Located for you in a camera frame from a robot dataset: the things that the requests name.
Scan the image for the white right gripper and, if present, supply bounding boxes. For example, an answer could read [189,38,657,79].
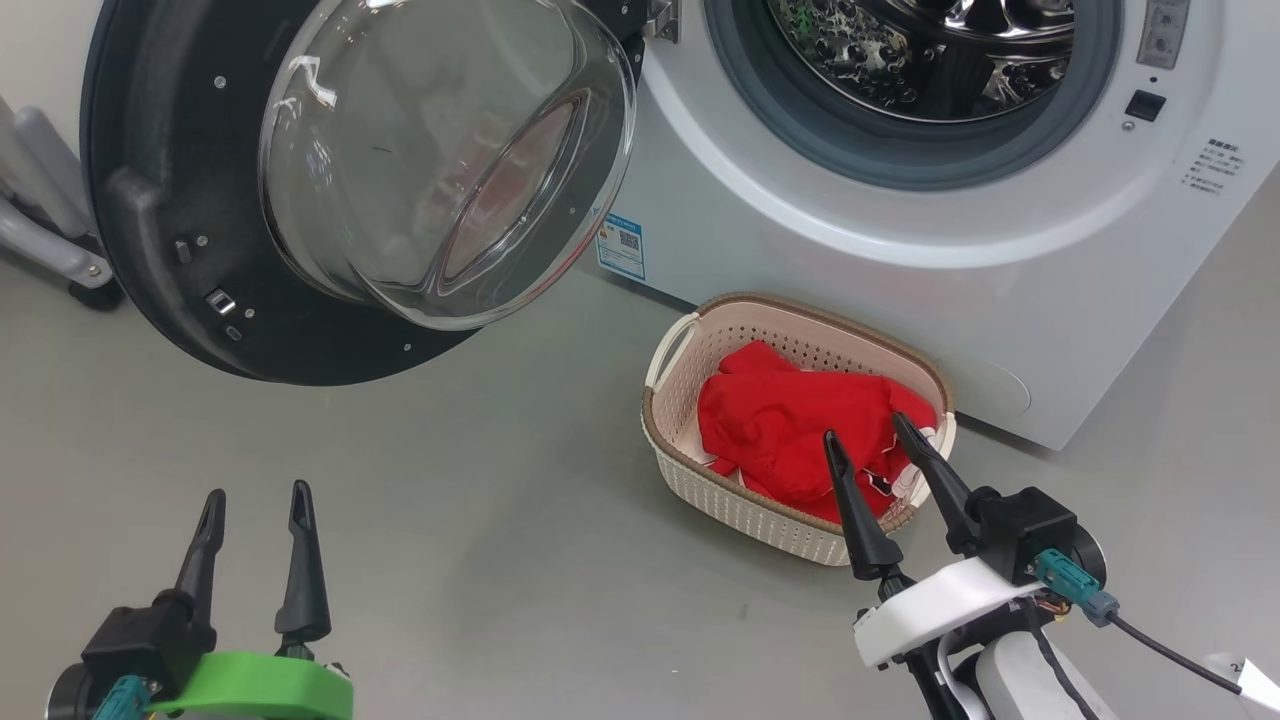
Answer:
[823,412,1046,669]

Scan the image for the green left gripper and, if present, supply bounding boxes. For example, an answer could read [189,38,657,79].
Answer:
[145,480,354,720]

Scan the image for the red garment white hem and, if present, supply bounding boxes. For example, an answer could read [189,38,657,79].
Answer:
[697,340,939,526]

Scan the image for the washing machine glass door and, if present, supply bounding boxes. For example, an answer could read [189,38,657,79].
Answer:
[80,0,646,387]

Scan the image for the cream perforated laundry basket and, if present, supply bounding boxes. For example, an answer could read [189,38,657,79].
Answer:
[641,292,958,568]

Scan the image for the white washing machine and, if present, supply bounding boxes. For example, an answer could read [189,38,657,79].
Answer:
[585,0,1280,451]

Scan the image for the steel washer drum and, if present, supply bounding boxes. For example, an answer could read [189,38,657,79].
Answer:
[768,0,1076,123]

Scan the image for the round filter cover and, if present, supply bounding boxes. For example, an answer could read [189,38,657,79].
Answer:
[960,350,1031,421]

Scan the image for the blue energy label sticker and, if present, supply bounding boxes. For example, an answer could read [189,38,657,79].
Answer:
[596,210,647,282]

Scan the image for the printed text label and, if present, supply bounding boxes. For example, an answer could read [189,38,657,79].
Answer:
[1183,138,1246,198]

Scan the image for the grey tubular stand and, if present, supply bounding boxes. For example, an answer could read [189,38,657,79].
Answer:
[0,95,116,291]

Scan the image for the grey warning sticker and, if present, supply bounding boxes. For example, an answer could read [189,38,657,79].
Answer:
[1137,0,1191,71]

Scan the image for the teal plug right cable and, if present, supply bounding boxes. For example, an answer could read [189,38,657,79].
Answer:
[1033,548,1246,694]

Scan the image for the teal plug cable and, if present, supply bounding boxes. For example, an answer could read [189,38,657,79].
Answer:
[1033,548,1246,694]
[90,675,151,720]

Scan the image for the teal plug left cable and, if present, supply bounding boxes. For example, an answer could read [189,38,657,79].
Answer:
[90,675,151,720]

